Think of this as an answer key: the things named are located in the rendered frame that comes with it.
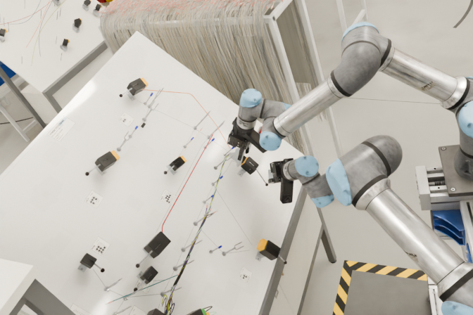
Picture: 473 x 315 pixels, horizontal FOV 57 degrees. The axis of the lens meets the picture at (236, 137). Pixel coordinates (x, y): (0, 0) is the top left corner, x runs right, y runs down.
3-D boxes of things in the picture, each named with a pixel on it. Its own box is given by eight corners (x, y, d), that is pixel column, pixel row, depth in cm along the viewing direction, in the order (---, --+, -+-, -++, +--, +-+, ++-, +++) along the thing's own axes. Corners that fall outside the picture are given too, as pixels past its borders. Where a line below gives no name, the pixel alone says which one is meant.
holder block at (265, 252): (275, 272, 174) (289, 266, 167) (251, 256, 172) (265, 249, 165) (279, 261, 177) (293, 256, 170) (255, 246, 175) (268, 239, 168)
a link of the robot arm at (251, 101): (262, 103, 155) (239, 98, 155) (257, 125, 163) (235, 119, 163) (265, 89, 161) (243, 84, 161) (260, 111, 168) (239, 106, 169)
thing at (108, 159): (77, 176, 151) (83, 166, 145) (102, 160, 159) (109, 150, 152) (85, 186, 151) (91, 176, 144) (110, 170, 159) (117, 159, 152)
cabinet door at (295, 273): (323, 223, 241) (307, 175, 217) (298, 317, 206) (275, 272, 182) (318, 223, 242) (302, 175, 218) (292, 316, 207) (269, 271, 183)
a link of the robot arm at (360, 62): (391, 81, 123) (274, 159, 153) (388, 60, 131) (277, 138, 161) (364, 55, 119) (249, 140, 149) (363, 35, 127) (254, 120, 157)
